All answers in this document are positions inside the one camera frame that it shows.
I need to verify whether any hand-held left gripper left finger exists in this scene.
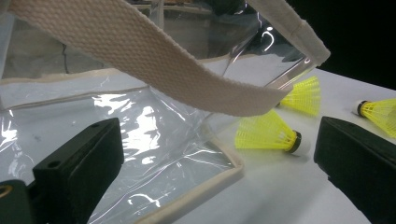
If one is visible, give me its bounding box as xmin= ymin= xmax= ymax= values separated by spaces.
xmin=32 ymin=117 xmax=125 ymax=224

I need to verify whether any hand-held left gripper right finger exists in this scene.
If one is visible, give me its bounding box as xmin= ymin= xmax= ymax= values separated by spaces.
xmin=313 ymin=116 xmax=396 ymax=224

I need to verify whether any yellow shuttlecock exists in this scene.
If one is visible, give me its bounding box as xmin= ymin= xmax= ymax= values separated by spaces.
xmin=276 ymin=76 xmax=321 ymax=118
xmin=234 ymin=108 xmax=312 ymax=157
xmin=351 ymin=98 xmax=396 ymax=139

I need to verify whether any clear bag with beige trim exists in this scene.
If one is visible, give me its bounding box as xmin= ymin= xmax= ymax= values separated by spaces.
xmin=0 ymin=0 xmax=331 ymax=224

